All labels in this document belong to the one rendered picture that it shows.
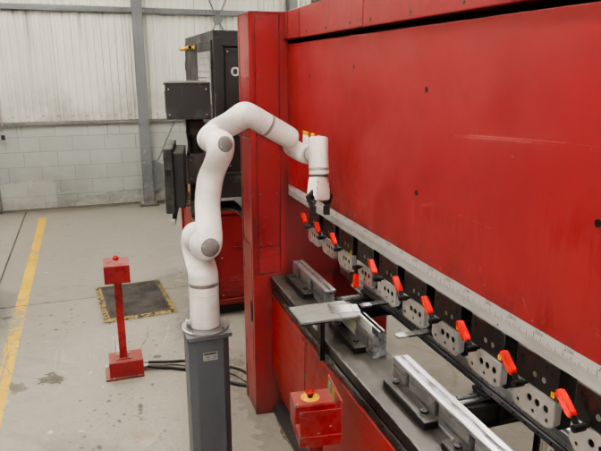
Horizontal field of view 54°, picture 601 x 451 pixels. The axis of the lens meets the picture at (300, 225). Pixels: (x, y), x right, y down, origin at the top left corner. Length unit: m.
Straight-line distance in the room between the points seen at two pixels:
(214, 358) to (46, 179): 7.31
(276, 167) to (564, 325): 2.10
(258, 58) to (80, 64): 6.35
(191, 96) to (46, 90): 6.22
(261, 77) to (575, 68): 2.05
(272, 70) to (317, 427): 1.82
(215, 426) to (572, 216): 1.71
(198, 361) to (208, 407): 0.22
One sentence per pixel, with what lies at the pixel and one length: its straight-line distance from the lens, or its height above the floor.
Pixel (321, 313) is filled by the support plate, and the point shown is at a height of 1.00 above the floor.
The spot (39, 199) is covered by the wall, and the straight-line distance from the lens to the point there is 9.58.
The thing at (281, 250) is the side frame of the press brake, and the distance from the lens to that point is 3.36.
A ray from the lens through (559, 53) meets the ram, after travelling 1.46.
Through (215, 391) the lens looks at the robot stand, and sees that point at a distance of 2.51.
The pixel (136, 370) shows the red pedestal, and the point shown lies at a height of 0.05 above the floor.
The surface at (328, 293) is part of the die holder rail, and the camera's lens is 2.93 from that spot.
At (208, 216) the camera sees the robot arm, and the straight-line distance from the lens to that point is 2.26.
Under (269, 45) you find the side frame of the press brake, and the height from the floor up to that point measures 2.13.
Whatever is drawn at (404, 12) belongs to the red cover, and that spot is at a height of 2.19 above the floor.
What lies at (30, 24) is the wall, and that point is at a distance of 9.39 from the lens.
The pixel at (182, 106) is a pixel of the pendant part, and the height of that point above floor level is 1.82.
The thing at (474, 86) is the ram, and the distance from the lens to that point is 1.70.
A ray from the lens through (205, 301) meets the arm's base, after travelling 2.36.
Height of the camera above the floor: 2.01
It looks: 15 degrees down
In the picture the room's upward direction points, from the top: straight up
